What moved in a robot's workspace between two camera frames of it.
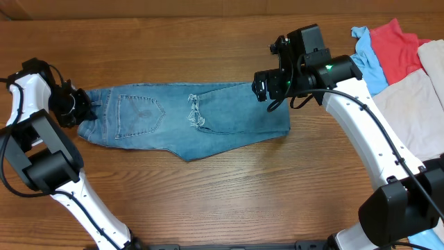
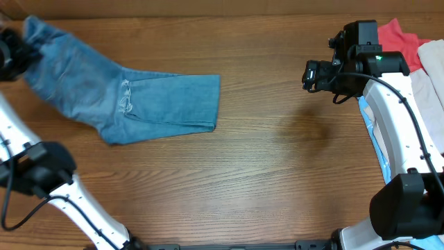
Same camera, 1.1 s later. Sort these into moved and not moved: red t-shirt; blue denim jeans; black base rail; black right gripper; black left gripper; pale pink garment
Moved: blue denim jeans; black right gripper; black left gripper
Not moved: pale pink garment; red t-shirt; black base rail
